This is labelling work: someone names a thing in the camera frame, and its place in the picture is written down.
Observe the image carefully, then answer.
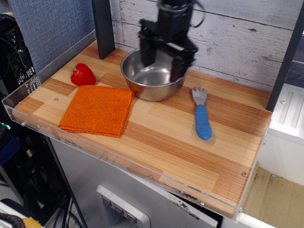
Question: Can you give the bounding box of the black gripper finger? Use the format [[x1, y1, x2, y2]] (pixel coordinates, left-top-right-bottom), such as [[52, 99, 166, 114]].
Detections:
[[170, 56, 191, 82], [140, 39, 156, 67]]

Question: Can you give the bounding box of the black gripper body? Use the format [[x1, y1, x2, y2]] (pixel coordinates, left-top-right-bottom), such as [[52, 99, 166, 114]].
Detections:
[[139, 4, 198, 63]]

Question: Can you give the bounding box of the metal bowl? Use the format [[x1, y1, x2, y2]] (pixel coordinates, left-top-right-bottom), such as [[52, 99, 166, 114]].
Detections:
[[121, 49, 189, 102]]

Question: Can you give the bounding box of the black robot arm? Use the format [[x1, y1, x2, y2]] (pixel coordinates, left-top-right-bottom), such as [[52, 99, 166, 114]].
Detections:
[[139, 0, 205, 82]]

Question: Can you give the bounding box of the orange red cloth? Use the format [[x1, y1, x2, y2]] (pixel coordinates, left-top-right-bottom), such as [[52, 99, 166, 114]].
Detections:
[[59, 85, 134, 138]]

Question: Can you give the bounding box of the yellow cloth piece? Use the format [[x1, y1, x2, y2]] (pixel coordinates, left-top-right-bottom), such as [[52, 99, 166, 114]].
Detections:
[[22, 217, 43, 228]]

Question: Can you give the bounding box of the red toy strawberry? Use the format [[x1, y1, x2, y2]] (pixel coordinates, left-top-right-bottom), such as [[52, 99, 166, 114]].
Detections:
[[70, 63, 96, 86]]

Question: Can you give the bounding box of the black plastic crate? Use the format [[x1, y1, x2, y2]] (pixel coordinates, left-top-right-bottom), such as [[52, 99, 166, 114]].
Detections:
[[1, 26, 35, 85]]

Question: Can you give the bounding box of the white ridged side unit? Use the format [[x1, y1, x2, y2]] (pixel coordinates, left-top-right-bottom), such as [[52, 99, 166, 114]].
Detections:
[[257, 84, 304, 185]]

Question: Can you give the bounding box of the stainless toy fridge cabinet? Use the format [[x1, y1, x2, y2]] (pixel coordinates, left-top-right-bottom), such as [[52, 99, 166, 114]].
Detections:
[[49, 138, 222, 228]]

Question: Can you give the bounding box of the clear acrylic table guard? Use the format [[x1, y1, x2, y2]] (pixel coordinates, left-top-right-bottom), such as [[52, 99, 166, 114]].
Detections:
[[3, 72, 271, 227]]

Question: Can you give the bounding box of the grey dispenser button panel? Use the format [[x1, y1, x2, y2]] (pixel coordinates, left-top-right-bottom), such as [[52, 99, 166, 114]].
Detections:
[[96, 185, 150, 228]]

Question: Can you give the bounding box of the dark grey left post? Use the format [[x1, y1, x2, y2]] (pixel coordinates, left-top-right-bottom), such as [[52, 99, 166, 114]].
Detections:
[[92, 0, 115, 59]]

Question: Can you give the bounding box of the dark grey post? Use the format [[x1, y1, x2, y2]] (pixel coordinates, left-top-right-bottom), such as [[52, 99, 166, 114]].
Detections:
[[92, 0, 115, 59], [266, 3, 304, 112]]

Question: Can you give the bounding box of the blue handled metal fork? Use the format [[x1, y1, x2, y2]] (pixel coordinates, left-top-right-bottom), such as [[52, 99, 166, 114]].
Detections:
[[192, 86, 212, 140]]

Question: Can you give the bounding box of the dark grey right post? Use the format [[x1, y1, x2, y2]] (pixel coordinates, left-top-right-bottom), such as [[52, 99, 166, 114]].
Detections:
[[266, 3, 304, 112]]

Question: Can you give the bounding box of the black braided cable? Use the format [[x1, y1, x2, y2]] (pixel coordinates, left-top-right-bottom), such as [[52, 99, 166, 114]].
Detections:
[[0, 212, 24, 228]]

